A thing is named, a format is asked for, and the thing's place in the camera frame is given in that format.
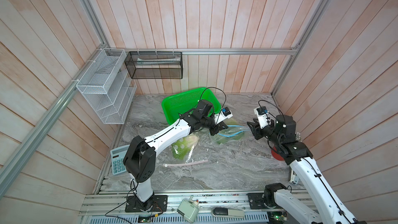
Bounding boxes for white wire mesh shelf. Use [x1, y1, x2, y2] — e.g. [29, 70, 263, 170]
[76, 48, 137, 124]

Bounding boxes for aluminium rail left wall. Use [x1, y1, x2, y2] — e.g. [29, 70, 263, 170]
[1, 44, 106, 198]

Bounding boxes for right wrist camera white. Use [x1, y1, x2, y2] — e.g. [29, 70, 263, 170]
[254, 106, 271, 129]

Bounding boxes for clear zip bag blue seal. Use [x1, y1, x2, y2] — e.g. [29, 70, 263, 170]
[210, 117, 251, 145]

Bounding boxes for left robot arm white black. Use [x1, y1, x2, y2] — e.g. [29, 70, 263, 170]
[123, 100, 233, 203]

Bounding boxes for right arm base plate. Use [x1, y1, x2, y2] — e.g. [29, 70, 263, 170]
[247, 193, 282, 211]

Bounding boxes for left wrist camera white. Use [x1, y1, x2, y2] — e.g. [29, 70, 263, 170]
[214, 107, 233, 124]

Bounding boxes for aluminium rail wall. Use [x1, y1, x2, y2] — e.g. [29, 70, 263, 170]
[1, 44, 106, 198]
[105, 47, 297, 56]

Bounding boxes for green plastic basket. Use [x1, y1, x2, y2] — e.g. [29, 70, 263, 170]
[162, 87, 221, 125]

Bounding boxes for black mesh wall basket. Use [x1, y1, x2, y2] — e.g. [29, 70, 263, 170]
[124, 51, 183, 79]

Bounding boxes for aluminium rail back wall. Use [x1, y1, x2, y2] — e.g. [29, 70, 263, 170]
[105, 47, 297, 56]

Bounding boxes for chinese cabbage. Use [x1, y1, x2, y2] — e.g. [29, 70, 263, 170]
[172, 134, 200, 161]
[214, 125, 247, 145]

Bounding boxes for white box device front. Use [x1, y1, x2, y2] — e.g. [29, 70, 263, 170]
[177, 198, 199, 224]

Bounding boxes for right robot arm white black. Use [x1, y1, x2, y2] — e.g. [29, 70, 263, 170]
[247, 114, 360, 224]

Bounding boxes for teal calculator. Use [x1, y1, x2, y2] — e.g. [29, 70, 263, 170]
[110, 145, 129, 175]

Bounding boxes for chinese cabbage in dotted bag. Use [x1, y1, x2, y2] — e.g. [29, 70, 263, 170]
[172, 134, 200, 161]

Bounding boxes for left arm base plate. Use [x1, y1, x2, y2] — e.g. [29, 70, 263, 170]
[125, 195, 168, 213]

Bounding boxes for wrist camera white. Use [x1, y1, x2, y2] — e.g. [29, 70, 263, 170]
[254, 106, 271, 129]
[214, 107, 233, 124]

